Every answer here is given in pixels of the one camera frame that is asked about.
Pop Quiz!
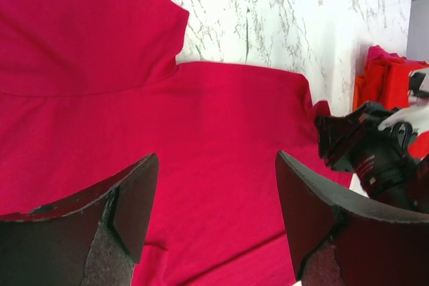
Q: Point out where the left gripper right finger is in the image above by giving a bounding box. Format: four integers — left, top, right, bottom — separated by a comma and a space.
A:
275, 152, 428, 285

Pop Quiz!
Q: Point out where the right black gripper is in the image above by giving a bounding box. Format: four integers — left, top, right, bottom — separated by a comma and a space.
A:
315, 102, 428, 214

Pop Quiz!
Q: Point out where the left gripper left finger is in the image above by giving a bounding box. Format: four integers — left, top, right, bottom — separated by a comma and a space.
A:
1, 154, 158, 285

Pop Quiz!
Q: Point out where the magenta t shirt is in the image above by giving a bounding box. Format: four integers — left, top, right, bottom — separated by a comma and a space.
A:
1, 0, 351, 285

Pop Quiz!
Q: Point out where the folded orange t shirt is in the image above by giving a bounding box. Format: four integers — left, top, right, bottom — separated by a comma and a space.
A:
353, 75, 365, 111

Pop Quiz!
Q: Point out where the folded red t shirt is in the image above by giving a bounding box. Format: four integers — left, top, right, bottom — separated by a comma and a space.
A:
363, 61, 429, 159

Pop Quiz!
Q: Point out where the folded pink t shirt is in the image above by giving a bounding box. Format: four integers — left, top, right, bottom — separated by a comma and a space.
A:
367, 45, 428, 66

